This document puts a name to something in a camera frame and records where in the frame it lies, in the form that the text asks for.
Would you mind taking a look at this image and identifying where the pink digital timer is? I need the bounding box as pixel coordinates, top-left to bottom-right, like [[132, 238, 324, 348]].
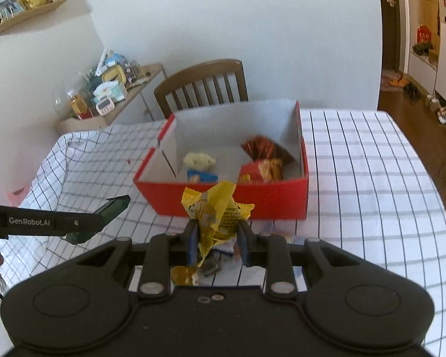
[[95, 98, 115, 116]]

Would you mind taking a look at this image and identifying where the white checked tablecloth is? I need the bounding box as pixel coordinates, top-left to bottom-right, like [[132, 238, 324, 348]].
[[1, 110, 446, 356]]

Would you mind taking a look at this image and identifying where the wooden wall shelf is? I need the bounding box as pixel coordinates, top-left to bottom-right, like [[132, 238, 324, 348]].
[[0, 0, 68, 35]]

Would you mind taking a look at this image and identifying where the tissue pack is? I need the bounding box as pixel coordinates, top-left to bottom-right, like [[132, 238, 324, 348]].
[[93, 82, 128, 103]]

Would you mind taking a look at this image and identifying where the gold wrapped round candy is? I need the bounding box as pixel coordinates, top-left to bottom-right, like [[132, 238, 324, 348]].
[[171, 266, 200, 286]]

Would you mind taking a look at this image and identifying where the light blue cookie packet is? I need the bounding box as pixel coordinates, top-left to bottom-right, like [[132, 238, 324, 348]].
[[187, 169, 218, 183]]

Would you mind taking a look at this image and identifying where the wooden side cabinet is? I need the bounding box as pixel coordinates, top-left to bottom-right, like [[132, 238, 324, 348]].
[[55, 63, 168, 135]]

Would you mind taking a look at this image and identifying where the red cardboard box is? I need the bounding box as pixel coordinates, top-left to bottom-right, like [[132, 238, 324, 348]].
[[134, 99, 309, 220]]

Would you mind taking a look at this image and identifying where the dark wrapped small candy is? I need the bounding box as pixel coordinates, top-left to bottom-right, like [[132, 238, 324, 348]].
[[200, 250, 222, 277]]

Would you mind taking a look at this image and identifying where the yellow snack packet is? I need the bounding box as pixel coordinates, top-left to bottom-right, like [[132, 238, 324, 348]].
[[181, 181, 255, 266]]

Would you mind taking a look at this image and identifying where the orange drink bottle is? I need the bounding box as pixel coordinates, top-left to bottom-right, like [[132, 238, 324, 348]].
[[67, 90, 92, 119]]

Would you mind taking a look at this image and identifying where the green snack packet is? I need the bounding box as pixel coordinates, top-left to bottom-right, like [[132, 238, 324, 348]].
[[62, 229, 102, 245]]

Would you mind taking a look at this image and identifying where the cream snack in box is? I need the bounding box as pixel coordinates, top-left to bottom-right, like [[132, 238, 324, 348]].
[[183, 151, 216, 171]]

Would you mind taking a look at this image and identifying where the brown wooden chair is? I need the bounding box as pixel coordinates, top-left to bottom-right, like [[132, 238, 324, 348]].
[[155, 59, 249, 118]]

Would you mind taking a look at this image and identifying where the yellow clock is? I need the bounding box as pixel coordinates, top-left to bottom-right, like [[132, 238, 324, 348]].
[[101, 64, 127, 85]]

